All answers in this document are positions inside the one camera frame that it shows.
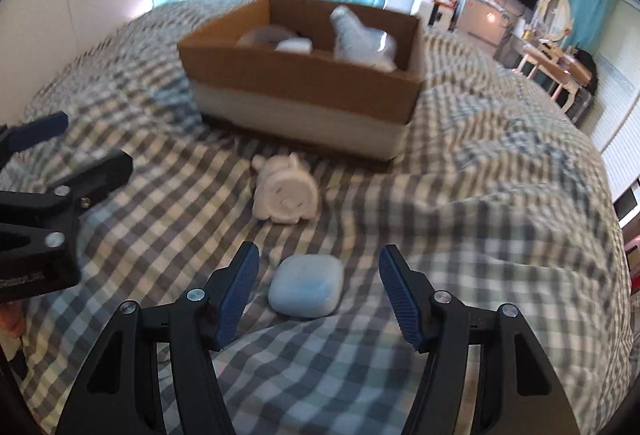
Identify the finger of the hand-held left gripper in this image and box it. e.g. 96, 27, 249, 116
0, 111, 69, 166
0, 149, 134, 238

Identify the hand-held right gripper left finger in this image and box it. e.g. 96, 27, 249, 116
55, 241, 261, 435

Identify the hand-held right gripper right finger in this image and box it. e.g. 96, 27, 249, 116
378, 245, 581, 435

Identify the light blue rounded case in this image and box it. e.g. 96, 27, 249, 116
268, 255, 345, 319

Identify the white animal figurine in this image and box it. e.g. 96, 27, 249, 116
251, 153, 320, 225

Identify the dark translucent cup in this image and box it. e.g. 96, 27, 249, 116
235, 25, 303, 48

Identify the cardboard box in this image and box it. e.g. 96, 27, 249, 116
177, 0, 426, 161

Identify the blue white tissue pack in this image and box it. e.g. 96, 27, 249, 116
274, 38, 314, 56

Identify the grey checkered blanket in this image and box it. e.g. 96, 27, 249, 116
0, 0, 632, 435

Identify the white dressing table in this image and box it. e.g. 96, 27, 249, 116
515, 40, 587, 114

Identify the white louvered wardrobe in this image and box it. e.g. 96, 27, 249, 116
582, 0, 640, 196

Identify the silver mini fridge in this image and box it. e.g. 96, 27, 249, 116
457, 0, 511, 46

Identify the white suitcase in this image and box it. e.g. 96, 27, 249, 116
410, 0, 434, 24

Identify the black bag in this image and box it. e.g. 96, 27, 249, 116
570, 47, 599, 96

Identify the oval white vanity mirror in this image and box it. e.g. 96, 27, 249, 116
532, 0, 571, 42

